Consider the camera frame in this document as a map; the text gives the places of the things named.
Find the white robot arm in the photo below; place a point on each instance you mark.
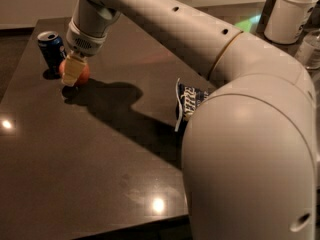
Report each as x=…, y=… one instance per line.
x=249, y=151

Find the white plastic canister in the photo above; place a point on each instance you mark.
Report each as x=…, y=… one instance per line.
x=287, y=20

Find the blue kettle chips bag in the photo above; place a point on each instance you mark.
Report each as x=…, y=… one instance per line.
x=188, y=100

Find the clear plastic bottle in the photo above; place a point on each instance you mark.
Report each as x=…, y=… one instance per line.
x=308, y=53

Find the red apple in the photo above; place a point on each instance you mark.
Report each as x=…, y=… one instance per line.
x=83, y=77

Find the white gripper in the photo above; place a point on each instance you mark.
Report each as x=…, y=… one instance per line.
x=84, y=42

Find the blue pepsi can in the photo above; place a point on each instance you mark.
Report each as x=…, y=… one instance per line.
x=52, y=48

